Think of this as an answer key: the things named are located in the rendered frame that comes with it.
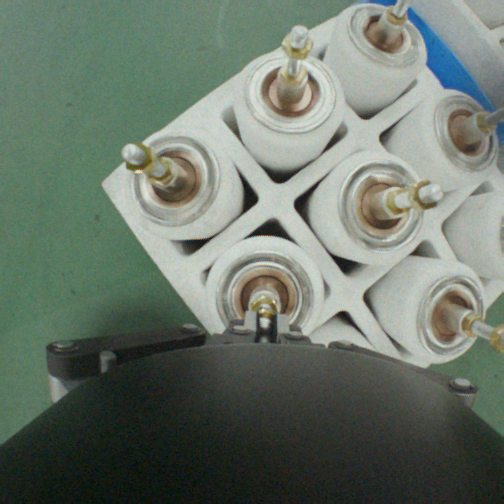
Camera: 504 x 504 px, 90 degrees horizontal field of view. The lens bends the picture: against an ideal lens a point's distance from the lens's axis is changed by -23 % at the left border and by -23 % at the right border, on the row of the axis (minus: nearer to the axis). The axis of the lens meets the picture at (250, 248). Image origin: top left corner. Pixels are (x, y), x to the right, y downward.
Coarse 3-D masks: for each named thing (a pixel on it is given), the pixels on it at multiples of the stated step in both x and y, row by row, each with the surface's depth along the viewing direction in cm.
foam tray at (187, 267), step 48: (240, 144) 32; (336, 144) 31; (288, 192) 32; (480, 192) 34; (144, 240) 32; (192, 240) 43; (240, 240) 33; (288, 240) 42; (432, 240) 31; (192, 288) 32; (336, 288) 32; (384, 336) 32
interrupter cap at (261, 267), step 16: (240, 256) 25; (256, 256) 25; (272, 256) 25; (288, 256) 24; (224, 272) 25; (240, 272) 25; (256, 272) 25; (272, 272) 25; (288, 272) 24; (304, 272) 24; (224, 288) 25; (240, 288) 25; (288, 288) 25; (304, 288) 25; (224, 304) 25; (240, 304) 25; (288, 304) 25; (304, 304) 25; (224, 320) 25; (288, 320) 25; (304, 320) 24
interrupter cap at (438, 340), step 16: (432, 288) 24; (448, 288) 24; (464, 288) 24; (432, 304) 24; (448, 304) 24; (464, 304) 24; (480, 304) 24; (416, 320) 24; (432, 320) 24; (432, 336) 24; (448, 336) 24; (432, 352) 24; (448, 352) 24
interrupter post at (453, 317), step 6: (450, 306) 24; (456, 306) 23; (444, 312) 24; (450, 312) 23; (456, 312) 22; (462, 312) 22; (468, 312) 21; (474, 312) 21; (444, 318) 24; (450, 318) 23; (456, 318) 22; (462, 318) 21; (444, 324) 24; (450, 324) 23; (456, 324) 22; (462, 324) 21; (456, 330) 22; (462, 330) 21
